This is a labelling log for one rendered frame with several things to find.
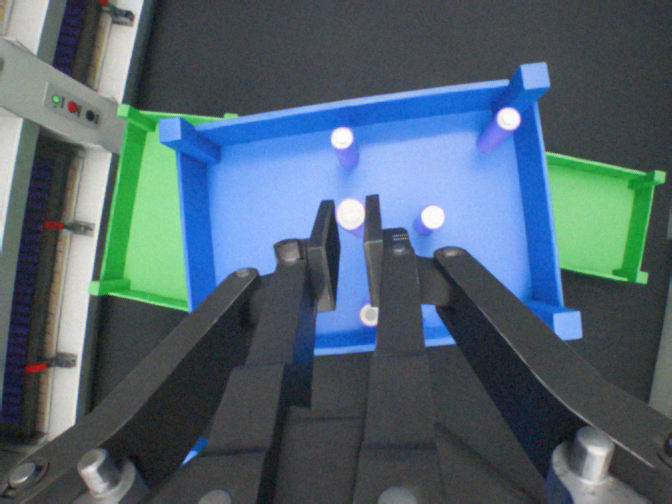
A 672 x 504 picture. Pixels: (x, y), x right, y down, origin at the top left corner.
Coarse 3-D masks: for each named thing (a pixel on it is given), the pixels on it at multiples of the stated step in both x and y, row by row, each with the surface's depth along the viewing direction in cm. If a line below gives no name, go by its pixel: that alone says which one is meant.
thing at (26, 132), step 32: (0, 128) 52; (32, 128) 55; (0, 160) 52; (32, 160) 57; (0, 192) 52; (0, 224) 52; (0, 256) 52; (0, 288) 53; (0, 320) 54; (0, 352) 55; (0, 384) 56; (0, 416) 57
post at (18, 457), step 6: (0, 456) 64; (6, 456) 64; (12, 456) 64; (18, 456) 65; (24, 456) 65; (0, 462) 62; (6, 462) 62; (12, 462) 63; (18, 462) 63; (0, 468) 61; (6, 468) 61; (0, 474) 59
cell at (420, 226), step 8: (424, 208) 28; (432, 208) 28; (440, 208) 28; (424, 216) 28; (432, 216) 28; (440, 216) 28; (416, 224) 31; (424, 224) 28; (432, 224) 28; (440, 224) 28; (424, 232) 31
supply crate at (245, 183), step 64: (192, 128) 31; (256, 128) 33; (320, 128) 35; (384, 128) 35; (448, 128) 34; (192, 192) 33; (256, 192) 36; (320, 192) 35; (384, 192) 35; (448, 192) 34; (512, 192) 33; (192, 256) 32; (256, 256) 36; (512, 256) 33; (320, 320) 35; (576, 320) 25
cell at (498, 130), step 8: (504, 112) 27; (512, 112) 27; (496, 120) 27; (504, 120) 27; (512, 120) 27; (488, 128) 30; (496, 128) 28; (504, 128) 27; (512, 128) 27; (480, 136) 32; (488, 136) 30; (496, 136) 29; (504, 136) 29; (480, 144) 32; (488, 144) 31; (496, 144) 31; (488, 152) 33
